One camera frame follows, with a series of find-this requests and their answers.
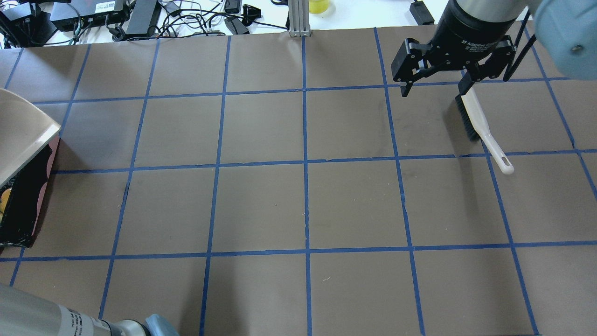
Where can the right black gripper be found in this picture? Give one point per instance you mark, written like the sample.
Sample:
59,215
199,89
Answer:
468,33

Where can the beige hand brush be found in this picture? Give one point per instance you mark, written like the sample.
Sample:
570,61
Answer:
477,128

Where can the beige plastic dustpan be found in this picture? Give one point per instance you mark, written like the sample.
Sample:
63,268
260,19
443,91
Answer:
24,131

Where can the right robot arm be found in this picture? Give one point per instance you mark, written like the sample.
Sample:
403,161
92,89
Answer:
565,28

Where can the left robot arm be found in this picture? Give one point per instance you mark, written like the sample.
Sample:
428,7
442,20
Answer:
23,314

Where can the black-lined pink trash bin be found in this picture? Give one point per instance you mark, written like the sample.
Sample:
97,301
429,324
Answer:
25,193

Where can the black power brick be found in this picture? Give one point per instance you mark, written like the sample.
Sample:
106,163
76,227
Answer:
421,13

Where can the yellow tape roll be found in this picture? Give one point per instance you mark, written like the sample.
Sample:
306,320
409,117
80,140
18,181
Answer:
318,6

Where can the aluminium frame post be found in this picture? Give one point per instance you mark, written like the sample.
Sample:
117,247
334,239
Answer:
299,25

